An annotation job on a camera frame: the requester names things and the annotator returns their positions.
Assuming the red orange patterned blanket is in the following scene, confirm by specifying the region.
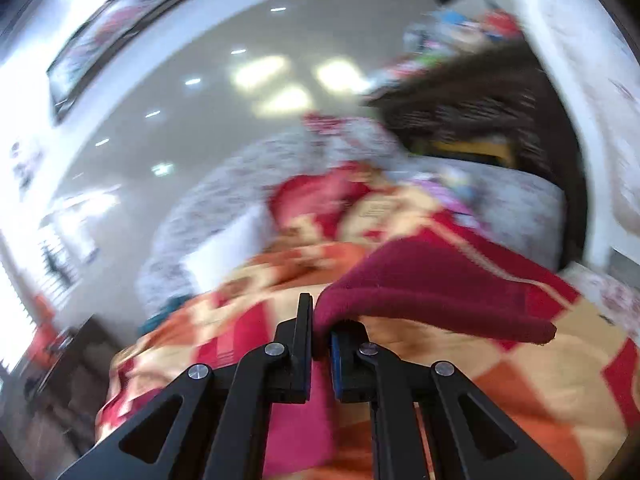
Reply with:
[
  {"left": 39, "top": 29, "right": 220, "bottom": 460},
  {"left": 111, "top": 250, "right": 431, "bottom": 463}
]
[{"left": 95, "top": 162, "right": 632, "bottom": 480}]

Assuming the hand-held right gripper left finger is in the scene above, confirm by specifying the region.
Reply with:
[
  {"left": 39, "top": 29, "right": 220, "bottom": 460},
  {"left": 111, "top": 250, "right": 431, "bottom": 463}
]
[{"left": 56, "top": 292, "right": 314, "bottom": 480}]

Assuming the maroon knit garment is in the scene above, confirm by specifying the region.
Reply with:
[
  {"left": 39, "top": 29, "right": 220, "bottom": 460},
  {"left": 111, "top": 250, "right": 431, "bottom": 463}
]
[{"left": 313, "top": 234, "right": 558, "bottom": 347}]

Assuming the dark wooden cabinet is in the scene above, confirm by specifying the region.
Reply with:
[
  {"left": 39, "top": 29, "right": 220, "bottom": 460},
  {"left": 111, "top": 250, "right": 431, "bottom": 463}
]
[{"left": 20, "top": 314, "right": 126, "bottom": 461}]

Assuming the white pillow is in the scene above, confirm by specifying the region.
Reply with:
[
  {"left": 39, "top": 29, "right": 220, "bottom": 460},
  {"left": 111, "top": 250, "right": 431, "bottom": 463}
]
[{"left": 181, "top": 205, "right": 273, "bottom": 296}]

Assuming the framed wall picture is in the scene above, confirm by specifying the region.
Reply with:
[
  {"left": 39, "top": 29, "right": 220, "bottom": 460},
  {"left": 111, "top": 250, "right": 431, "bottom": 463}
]
[{"left": 46, "top": 0, "right": 201, "bottom": 125}]

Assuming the pile of colourful clothes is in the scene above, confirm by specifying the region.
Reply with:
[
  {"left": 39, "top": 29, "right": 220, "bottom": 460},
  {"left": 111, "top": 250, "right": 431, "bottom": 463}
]
[{"left": 367, "top": 7, "right": 526, "bottom": 96}]

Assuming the bed with floral sheet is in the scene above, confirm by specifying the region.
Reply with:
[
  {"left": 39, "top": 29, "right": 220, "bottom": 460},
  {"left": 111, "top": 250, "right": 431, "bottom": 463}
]
[{"left": 136, "top": 115, "right": 568, "bottom": 331}]

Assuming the dark wooden headboard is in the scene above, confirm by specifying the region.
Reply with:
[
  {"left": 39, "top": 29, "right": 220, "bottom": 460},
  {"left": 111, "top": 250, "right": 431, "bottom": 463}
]
[{"left": 364, "top": 40, "right": 591, "bottom": 266}]

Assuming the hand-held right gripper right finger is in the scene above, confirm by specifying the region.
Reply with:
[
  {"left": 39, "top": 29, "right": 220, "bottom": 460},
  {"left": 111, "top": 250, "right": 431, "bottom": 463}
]
[{"left": 330, "top": 319, "right": 576, "bottom": 480}]

